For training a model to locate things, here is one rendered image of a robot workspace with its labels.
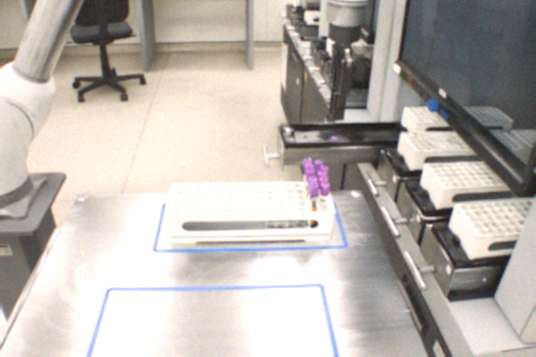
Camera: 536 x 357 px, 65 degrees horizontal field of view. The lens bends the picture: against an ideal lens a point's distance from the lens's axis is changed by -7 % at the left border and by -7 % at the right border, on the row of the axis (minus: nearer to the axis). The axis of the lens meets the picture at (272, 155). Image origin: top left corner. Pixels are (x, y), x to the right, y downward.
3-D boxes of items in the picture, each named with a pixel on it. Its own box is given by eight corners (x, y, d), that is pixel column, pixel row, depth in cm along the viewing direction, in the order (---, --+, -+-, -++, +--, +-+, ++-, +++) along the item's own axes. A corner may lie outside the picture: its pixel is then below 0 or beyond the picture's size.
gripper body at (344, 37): (366, 28, 97) (361, 67, 102) (356, 19, 105) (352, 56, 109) (333, 27, 97) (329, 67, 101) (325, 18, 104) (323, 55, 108)
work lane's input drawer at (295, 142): (492, 142, 135) (499, 116, 130) (516, 165, 123) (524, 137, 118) (260, 147, 127) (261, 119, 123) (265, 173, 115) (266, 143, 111)
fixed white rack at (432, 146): (497, 150, 116) (503, 130, 112) (518, 169, 107) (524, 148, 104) (395, 153, 113) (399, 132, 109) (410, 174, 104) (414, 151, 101)
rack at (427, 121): (490, 125, 129) (496, 106, 126) (508, 141, 121) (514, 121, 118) (399, 126, 126) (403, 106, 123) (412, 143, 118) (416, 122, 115)
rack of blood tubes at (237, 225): (323, 207, 89) (326, 181, 86) (332, 239, 81) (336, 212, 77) (173, 210, 87) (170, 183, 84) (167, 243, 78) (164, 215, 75)
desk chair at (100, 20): (77, 110, 322) (52, -35, 270) (71, 83, 372) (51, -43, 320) (154, 98, 346) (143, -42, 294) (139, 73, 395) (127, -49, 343)
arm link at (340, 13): (361, -5, 102) (358, 20, 105) (323, -6, 101) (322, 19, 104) (372, 3, 94) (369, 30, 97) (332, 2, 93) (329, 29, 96)
